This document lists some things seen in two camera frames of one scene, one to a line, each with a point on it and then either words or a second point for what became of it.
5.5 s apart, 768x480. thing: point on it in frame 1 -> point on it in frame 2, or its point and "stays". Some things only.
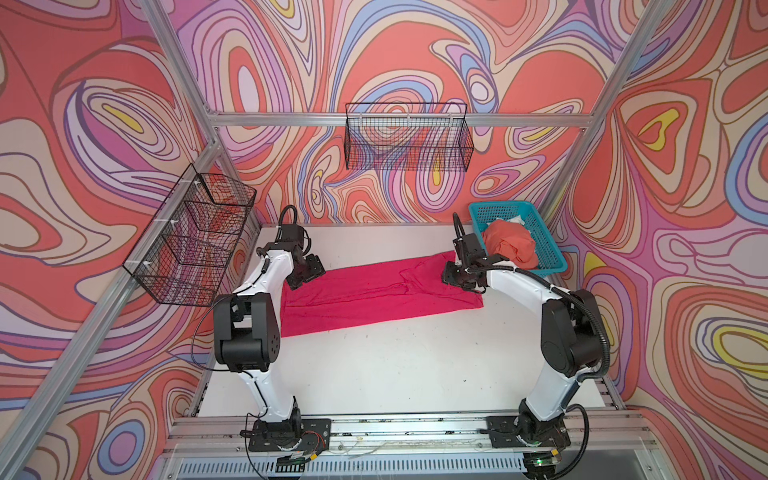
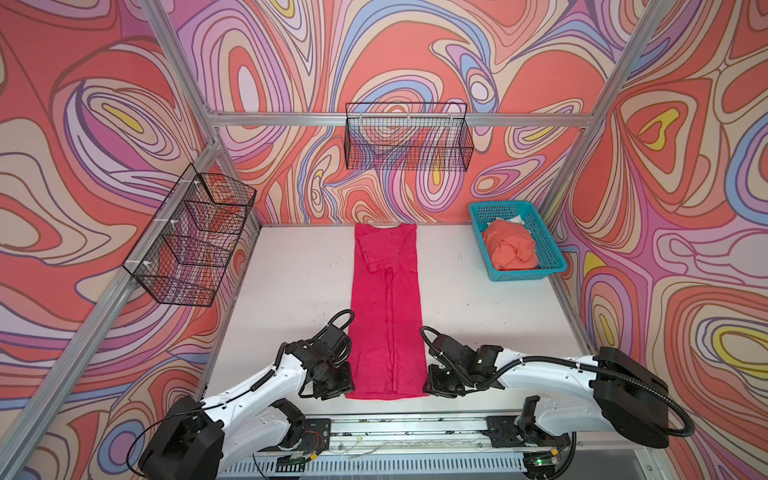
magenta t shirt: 353,296 -> 389,341
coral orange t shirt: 512,241 stays
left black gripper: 317,268 -> 346,386
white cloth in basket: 516,219 stays
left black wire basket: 185,252 stays
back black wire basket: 408,136 stays
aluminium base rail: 611,446 stays
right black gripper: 448,276 -> 436,388
